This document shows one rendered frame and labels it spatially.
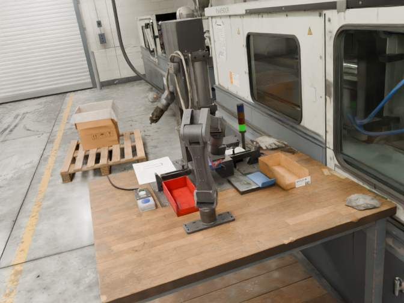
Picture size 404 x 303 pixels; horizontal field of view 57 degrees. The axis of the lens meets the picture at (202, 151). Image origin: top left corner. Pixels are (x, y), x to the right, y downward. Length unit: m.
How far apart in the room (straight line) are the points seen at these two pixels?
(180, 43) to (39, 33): 9.26
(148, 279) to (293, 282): 1.14
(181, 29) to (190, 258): 0.98
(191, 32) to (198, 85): 0.24
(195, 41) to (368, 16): 0.71
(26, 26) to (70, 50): 1.16
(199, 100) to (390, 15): 0.81
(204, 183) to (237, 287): 0.96
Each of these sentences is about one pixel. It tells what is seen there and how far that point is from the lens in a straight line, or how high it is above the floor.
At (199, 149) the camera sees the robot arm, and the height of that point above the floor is 1.23.
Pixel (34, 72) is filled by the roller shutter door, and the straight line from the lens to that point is 10.97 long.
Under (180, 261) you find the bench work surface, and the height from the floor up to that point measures 0.90.
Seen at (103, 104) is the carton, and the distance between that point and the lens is 5.49.
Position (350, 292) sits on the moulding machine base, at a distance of 2.24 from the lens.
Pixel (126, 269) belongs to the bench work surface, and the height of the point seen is 0.90.
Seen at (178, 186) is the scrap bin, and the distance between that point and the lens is 1.78.
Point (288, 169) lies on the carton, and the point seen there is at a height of 0.91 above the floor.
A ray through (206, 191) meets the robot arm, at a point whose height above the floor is 1.05.
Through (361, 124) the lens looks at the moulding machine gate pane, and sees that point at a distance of 1.71.
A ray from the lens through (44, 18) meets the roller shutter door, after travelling 10.84.
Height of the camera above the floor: 1.69
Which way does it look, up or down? 21 degrees down
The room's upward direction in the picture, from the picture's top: 8 degrees counter-clockwise
